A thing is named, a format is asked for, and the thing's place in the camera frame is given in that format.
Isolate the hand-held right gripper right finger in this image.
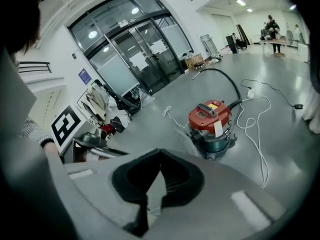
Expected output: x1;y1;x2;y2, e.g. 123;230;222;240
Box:
147;149;286;240

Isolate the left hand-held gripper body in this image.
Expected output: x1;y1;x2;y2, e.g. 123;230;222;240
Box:
51;105;103;164

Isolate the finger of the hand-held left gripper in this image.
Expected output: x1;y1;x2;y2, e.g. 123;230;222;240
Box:
87;145;131;160

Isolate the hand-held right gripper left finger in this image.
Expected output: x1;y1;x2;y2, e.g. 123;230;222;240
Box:
63;148;161;238

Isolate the person's left forearm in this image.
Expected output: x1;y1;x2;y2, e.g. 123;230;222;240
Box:
18;116;64;164

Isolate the black bag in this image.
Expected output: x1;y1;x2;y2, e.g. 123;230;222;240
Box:
109;116;129;134

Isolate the striped shirt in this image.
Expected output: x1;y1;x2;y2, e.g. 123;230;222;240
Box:
18;116;55;147

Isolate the clothes rack with garments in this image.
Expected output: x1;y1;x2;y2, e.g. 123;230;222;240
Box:
76;79;111;125

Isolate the red vacuum cleaner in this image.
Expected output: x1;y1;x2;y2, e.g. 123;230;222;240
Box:
187;99;233;160

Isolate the transparent umbrella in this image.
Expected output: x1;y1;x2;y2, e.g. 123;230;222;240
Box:
139;88;156;108

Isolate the black metal railing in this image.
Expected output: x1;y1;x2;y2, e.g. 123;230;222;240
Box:
18;61;53;75

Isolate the black framed glass door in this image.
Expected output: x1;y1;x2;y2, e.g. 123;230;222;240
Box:
66;0;195;98

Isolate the cardboard box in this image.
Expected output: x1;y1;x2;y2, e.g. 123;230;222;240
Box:
184;53;206;71

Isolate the black cabinet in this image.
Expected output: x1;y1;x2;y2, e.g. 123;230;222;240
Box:
225;35;239;55

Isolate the long work table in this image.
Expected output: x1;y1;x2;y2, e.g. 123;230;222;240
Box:
258;39;288;55

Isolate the dark bead bracelet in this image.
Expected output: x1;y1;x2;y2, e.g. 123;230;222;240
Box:
40;138;55;149

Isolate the blue wall sign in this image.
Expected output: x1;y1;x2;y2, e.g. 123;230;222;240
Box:
77;68;92;86

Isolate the long white power cable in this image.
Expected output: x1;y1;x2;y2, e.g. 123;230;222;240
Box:
235;95;273;189

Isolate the bundled white cord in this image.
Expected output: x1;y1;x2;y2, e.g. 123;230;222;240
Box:
161;105;190;130

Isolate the black vacuum hose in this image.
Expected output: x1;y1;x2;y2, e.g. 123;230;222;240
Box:
191;67;243;109

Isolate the black cable with adapter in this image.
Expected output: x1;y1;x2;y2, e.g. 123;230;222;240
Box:
240;78;305;110

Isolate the folded metal frame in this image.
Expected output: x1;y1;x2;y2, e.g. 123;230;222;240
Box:
199;33;219;53

